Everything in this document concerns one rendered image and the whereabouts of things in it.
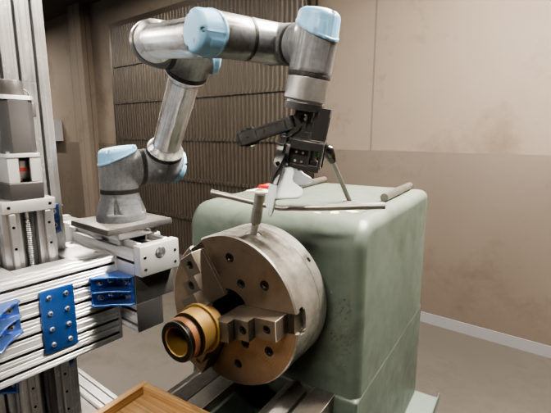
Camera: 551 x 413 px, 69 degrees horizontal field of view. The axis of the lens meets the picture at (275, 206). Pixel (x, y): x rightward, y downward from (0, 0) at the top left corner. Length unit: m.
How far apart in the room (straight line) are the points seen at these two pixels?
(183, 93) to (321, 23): 0.57
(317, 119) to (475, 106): 2.39
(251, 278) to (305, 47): 0.42
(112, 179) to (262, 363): 0.74
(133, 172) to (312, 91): 0.75
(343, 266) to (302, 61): 0.41
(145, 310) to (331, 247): 0.66
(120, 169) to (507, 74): 2.45
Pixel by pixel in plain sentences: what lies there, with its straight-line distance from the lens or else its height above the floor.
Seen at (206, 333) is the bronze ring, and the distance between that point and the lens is 0.73.
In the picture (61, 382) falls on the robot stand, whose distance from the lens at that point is 1.51.
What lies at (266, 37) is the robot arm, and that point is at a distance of 0.76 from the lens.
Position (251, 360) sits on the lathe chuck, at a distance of 0.85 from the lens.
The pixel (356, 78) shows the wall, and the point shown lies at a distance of 3.37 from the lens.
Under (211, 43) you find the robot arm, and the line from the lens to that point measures 0.71.
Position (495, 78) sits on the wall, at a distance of 3.04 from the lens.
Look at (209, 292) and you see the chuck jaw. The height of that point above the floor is 1.13.
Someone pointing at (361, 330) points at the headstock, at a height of 1.02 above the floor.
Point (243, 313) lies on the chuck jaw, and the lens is 0.77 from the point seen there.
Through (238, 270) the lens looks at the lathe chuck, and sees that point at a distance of 0.79.
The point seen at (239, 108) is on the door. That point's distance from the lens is 4.03.
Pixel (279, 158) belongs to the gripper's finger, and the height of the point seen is 1.39.
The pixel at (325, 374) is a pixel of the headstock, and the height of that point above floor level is 0.90.
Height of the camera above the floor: 1.43
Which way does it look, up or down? 10 degrees down
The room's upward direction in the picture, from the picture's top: straight up
